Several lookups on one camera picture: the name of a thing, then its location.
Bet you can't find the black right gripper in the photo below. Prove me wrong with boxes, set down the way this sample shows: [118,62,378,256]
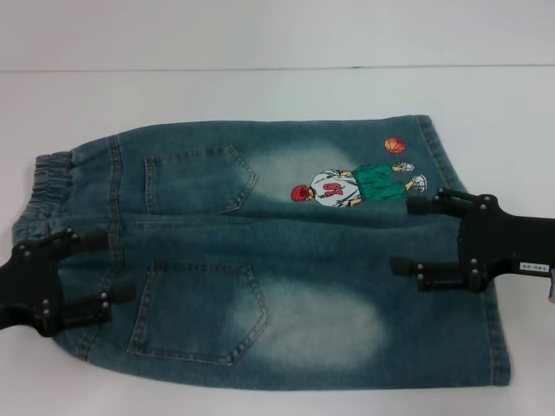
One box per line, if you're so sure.
[388,185,555,302]

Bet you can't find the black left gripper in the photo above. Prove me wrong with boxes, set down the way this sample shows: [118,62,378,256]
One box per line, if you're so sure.
[0,228,140,353]

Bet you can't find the blue denim shorts with embroidery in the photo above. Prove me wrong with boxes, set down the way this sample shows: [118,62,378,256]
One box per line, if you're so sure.
[11,114,513,376]

